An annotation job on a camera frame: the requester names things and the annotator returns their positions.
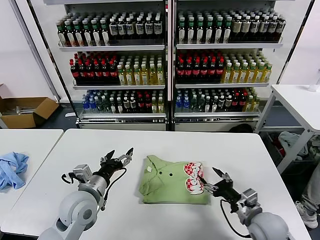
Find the black bag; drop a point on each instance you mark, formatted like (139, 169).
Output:
(241, 128)

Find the grey crumpled cloth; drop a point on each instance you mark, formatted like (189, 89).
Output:
(290, 142)

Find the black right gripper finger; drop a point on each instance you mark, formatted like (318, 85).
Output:
(211, 188)
(226, 178)

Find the silver metal parts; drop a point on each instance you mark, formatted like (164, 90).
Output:
(23, 110)

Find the white label dark drink bottle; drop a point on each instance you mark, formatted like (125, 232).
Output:
(255, 27)
(139, 29)
(281, 25)
(264, 26)
(129, 30)
(114, 30)
(158, 28)
(149, 29)
(122, 30)
(273, 26)

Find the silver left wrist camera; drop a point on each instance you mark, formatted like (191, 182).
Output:
(82, 173)

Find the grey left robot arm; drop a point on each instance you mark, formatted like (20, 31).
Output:
(77, 212)

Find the blue sports drink bottle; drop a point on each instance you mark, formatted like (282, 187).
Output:
(86, 105)
(179, 105)
(92, 105)
(186, 105)

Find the small dark tea bottle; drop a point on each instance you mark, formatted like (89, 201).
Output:
(126, 106)
(221, 103)
(133, 106)
(207, 106)
(113, 107)
(228, 103)
(120, 107)
(214, 106)

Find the white paper scrap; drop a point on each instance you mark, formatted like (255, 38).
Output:
(70, 114)

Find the small red cap cola bottle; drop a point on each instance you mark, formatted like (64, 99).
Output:
(141, 105)
(235, 102)
(242, 102)
(148, 105)

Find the crumpled light blue cloth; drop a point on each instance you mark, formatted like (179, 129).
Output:
(12, 172)

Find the open cardboard box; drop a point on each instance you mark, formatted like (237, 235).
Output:
(25, 120)

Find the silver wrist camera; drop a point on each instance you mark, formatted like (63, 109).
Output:
(82, 173)
(251, 197)

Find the clear green water bottle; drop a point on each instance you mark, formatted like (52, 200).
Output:
(99, 106)
(106, 106)
(200, 105)
(193, 105)

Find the pale clothes pile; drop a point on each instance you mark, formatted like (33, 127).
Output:
(315, 150)

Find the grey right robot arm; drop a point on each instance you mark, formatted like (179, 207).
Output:
(267, 225)

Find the white side table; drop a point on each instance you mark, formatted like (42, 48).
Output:
(295, 105)

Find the small yellow juice bottle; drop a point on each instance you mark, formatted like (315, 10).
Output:
(161, 107)
(255, 105)
(154, 107)
(249, 105)

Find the clear plastic cup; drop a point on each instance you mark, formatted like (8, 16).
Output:
(313, 86)

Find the person's grey trouser leg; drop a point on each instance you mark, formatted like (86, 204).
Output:
(312, 190)

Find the white beverage shelf unit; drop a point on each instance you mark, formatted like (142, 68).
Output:
(225, 46)
(112, 48)

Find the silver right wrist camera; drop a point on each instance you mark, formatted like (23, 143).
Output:
(251, 197)

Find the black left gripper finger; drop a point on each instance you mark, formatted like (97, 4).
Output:
(105, 159)
(125, 158)

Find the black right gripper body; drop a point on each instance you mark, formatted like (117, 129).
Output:
(227, 190)

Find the black storage crate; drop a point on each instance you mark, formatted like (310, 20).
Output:
(267, 140)

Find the beige label dark drink bottle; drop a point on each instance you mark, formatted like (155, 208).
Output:
(246, 27)
(237, 27)

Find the green polo shirt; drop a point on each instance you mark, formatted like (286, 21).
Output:
(170, 185)

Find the white sneaker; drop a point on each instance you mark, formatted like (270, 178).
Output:
(307, 216)

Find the green cap tea bottle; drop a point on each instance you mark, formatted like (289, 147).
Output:
(79, 35)
(105, 34)
(200, 33)
(87, 35)
(209, 33)
(227, 33)
(61, 35)
(218, 33)
(70, 35)
(191, 33)
(182, 33)
(96, 34)

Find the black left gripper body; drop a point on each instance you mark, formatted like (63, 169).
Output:
(110, 170)

